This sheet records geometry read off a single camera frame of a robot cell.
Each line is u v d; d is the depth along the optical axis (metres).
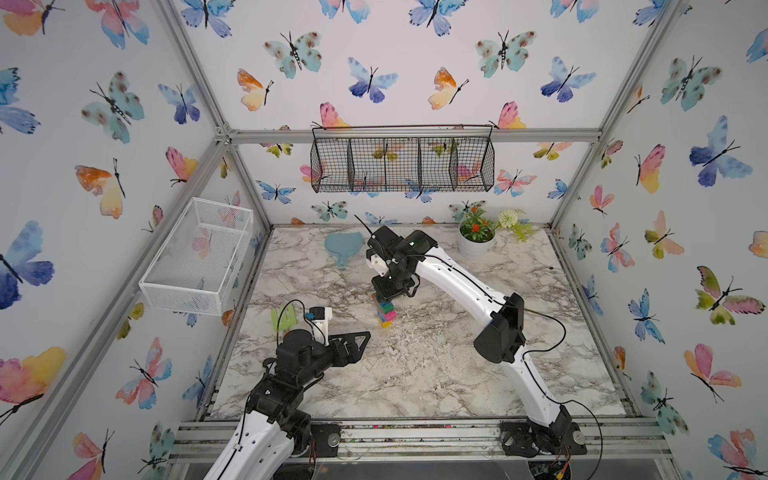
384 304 0.83
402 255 0.61
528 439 0.73
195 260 0.84
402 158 0.98
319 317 0.69
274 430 0.53
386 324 0.93
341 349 0.67
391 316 0.84
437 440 0.75
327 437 0.74
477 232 0.99
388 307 0.84
